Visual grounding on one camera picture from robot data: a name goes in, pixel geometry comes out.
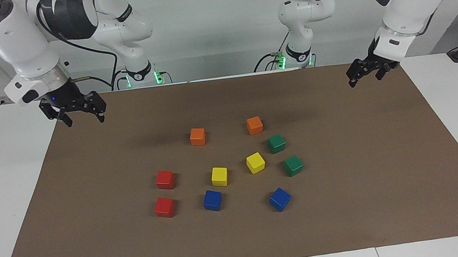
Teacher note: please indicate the brown table mat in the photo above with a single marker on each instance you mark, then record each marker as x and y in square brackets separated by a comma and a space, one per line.
[241, 239]

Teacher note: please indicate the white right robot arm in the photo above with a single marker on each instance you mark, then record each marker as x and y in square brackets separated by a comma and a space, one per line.
[16, 40]

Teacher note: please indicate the yellow wooden cube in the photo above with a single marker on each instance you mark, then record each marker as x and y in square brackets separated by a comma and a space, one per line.
[219, 176]
[255, 163]

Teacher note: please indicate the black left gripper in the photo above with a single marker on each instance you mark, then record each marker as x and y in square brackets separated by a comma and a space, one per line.
[372, 62]

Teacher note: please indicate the blue wooden cube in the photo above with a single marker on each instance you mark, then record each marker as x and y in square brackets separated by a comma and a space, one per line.
[280, 199]
[212, 200]

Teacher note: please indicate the red wooden cube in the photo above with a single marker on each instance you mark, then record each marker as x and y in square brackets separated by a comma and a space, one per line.
[164, 207]
[165, 180]

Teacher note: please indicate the green wooden cube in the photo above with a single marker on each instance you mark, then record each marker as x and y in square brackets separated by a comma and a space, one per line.
[276, 143]
[293, 165]

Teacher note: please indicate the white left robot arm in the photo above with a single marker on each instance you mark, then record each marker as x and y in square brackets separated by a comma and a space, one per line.
[404, 0]

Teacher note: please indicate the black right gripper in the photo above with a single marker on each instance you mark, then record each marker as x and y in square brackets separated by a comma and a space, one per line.
[66, 99]

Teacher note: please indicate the orange wooden cube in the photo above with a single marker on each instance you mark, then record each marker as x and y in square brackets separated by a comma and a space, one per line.
[197, 137]
[254, 125]

